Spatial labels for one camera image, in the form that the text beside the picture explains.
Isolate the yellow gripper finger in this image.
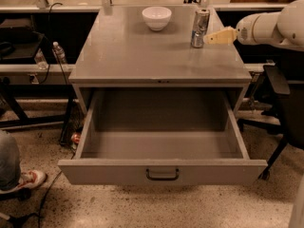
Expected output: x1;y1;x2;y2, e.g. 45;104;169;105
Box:
203;27;238;45

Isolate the silver redbull can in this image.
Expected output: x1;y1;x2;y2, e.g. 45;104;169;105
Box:
191;9;210;48

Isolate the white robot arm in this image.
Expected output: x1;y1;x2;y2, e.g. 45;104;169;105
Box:
203;0;304;51

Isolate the grey metal drawer cabinet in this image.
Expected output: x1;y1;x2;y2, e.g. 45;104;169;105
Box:
69;5;251;111

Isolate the open grey top drawer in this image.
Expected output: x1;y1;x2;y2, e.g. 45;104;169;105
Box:
58;88;267;185

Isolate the red can on floor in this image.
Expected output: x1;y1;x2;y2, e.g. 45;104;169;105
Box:
71;132;81;144

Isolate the white ceramic bowl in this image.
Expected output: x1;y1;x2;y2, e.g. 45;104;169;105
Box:
142;7;172;31

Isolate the clear plastic water bottle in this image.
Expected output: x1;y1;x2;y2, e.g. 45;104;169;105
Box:
53;42;67;66

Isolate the white and red sneaker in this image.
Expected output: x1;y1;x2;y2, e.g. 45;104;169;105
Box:
17;170;47;189

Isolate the blue jeans leg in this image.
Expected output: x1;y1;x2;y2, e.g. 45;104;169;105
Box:
0;130;21;192

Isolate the black drawer handle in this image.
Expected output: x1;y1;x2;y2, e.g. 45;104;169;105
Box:
145;168;180;181

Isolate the black hanging cable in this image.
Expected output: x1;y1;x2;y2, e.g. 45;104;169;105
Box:
31;2;71;86

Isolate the black table frame left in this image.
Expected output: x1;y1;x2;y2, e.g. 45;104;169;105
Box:
0;80;75;146

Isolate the black floor cable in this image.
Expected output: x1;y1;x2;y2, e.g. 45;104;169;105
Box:
9;169;64;228

